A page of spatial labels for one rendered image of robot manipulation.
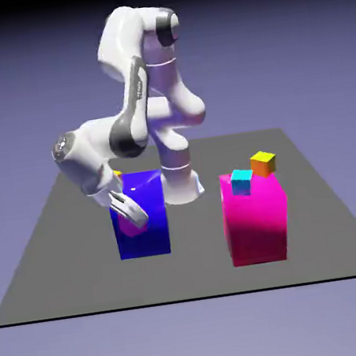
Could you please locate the large magenta box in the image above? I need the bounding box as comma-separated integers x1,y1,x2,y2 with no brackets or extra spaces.
216,165,296,268

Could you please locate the small magenta cube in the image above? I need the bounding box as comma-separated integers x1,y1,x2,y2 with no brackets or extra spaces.
116,210,150,239

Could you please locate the small orange cube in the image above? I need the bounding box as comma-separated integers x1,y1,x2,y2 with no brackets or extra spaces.
248,148,279,180

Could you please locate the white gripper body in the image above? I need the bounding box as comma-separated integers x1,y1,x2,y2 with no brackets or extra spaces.
107,186,151,232

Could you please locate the large blue box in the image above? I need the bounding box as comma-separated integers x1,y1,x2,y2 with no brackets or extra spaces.
104,168,173,262

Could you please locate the small cyan cube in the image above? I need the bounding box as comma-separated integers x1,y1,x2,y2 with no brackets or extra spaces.
228,167,257,198

